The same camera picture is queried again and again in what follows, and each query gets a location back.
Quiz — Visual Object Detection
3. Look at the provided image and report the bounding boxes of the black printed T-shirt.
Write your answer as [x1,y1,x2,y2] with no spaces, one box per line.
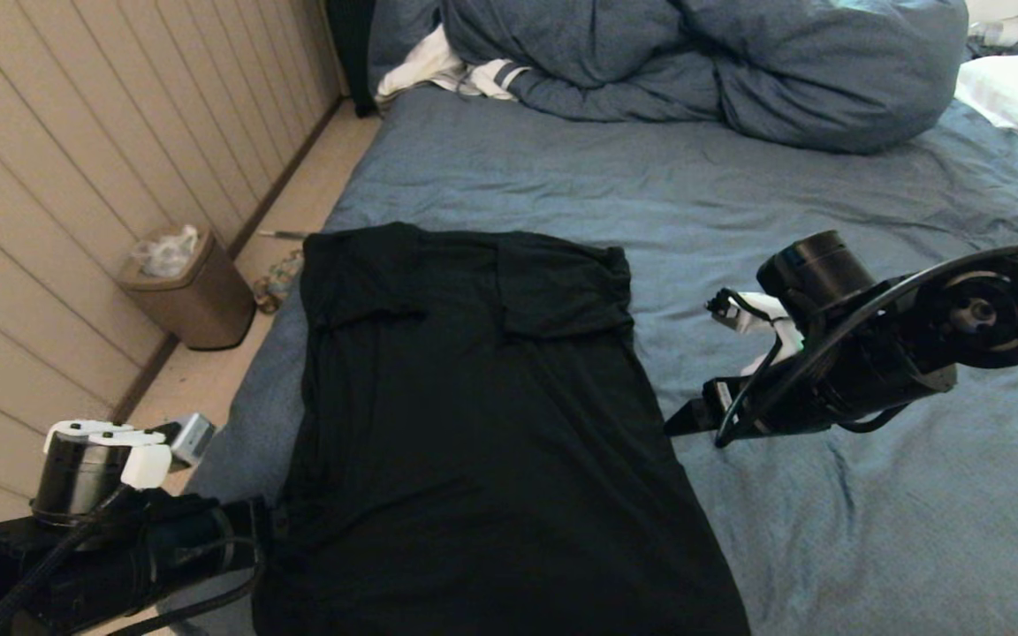
[251,221,750,636]

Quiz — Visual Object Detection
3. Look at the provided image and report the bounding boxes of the white left wrist joint cover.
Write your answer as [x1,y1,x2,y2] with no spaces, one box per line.
[43,420,172,489]

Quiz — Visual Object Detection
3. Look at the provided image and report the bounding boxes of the blue bed sheet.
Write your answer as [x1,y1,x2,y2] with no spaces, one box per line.
[156,84,1018,636]

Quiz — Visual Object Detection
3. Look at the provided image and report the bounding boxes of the brown trash bin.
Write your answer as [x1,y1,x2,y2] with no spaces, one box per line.
[116,225,257,352]

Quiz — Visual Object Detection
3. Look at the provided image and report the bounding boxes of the patterned cloth item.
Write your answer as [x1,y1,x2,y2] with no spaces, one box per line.
[253,251,307,315]

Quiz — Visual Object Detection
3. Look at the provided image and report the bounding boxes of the clear plastic bin bag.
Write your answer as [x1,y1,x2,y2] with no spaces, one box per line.
[131,225,202,280]

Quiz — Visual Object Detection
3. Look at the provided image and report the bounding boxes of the blue bunched duvet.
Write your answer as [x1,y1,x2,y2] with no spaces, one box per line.
[368,0,969,155]

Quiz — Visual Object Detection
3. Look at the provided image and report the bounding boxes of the white striped garment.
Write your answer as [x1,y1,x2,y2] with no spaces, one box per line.
[375,22,532,102]

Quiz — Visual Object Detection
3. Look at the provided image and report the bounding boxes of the black bedside furniture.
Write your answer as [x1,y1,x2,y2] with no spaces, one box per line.
[323,0,379,116]

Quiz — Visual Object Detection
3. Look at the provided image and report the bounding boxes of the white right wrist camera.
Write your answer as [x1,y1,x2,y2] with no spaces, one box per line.
[708,288,806,376]

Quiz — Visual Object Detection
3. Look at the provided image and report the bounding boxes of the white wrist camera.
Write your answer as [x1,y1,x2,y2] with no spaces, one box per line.
[169,413,217,469]
[708,288,806,376]

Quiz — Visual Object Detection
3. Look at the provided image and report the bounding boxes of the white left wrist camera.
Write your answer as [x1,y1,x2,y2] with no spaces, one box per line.
[169,413,217,469]

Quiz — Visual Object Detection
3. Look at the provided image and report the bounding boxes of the black braided left cable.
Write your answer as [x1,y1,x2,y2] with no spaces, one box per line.
[0,490,134,636]

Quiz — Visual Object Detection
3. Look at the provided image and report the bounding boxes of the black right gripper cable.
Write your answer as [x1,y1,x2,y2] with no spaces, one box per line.
[714,238,1018,449]

